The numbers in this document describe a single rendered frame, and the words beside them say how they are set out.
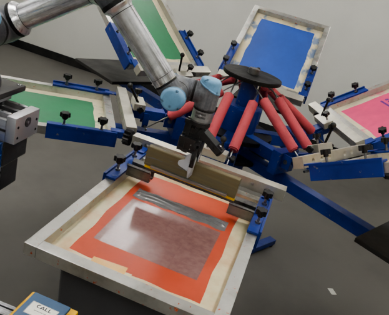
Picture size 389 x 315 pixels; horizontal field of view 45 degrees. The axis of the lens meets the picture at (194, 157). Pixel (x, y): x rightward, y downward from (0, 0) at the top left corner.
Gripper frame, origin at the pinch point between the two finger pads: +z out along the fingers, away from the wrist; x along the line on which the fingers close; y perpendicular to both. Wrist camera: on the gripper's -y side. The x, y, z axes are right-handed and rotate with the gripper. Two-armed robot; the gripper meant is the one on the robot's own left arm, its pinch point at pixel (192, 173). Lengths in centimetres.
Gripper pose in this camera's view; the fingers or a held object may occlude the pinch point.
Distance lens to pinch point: 168.8
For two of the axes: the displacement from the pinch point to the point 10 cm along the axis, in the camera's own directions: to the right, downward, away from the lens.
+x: -2.8, 3.2, -9.0
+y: -9.2, -3.4, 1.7
